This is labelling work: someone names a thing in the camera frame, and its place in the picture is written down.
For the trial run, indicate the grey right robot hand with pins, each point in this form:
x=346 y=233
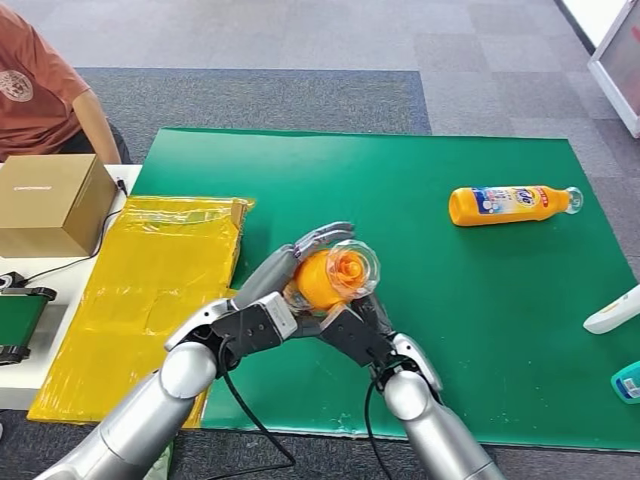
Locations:
x=372 y=314

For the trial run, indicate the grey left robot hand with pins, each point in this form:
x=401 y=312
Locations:
x=270 y=272

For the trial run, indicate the orange detergent bottle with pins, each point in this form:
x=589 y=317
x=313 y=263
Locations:
x=315 y=281
x=470 y=208

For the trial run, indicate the person's forearm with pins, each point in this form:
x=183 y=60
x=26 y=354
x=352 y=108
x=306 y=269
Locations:
x=97 y=129

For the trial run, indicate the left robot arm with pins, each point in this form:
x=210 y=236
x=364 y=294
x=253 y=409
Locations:
x=140 y=417

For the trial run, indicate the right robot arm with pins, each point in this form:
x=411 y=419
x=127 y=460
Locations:
x=430 y=424

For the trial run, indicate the white plastic bottle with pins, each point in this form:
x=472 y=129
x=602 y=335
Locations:
x=615 y=314

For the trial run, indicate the teal plastic bottle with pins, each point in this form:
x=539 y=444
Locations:
x=629 y=384

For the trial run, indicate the green table mat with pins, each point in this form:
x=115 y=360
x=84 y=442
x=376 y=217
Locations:
x=400 y=298

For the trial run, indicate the yellow plastic bag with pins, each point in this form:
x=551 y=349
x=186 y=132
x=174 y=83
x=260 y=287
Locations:
x=140 y=298

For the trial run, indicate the white table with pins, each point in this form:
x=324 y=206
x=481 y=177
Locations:
x=55 y=318

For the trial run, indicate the brown cardboard box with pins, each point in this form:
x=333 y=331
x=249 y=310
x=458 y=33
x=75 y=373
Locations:
x=45 y=205

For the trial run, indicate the small black green conveyor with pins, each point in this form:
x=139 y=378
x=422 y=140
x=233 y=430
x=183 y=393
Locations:
x=20 y=318

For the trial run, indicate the black adapter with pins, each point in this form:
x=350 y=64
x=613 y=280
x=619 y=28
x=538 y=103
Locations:
x=10 y=281

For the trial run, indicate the person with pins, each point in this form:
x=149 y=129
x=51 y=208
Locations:
x=30 y=99

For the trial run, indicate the white framed sign board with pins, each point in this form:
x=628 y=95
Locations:
x=625 y=60

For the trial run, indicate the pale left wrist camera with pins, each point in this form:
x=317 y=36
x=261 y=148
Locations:
x=280 y=314

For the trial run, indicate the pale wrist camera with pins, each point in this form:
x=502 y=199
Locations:
x=280 y=314
x=330 y=315

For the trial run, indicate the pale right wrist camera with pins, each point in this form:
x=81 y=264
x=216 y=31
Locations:
x=330 y=315

